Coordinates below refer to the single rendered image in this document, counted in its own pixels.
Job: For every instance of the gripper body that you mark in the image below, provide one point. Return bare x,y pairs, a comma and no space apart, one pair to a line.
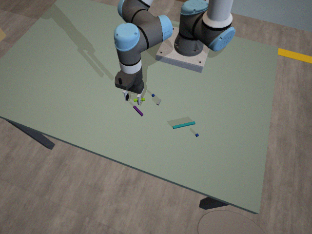
130,78

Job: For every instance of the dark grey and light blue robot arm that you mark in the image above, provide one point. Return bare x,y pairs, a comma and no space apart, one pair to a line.
200,23

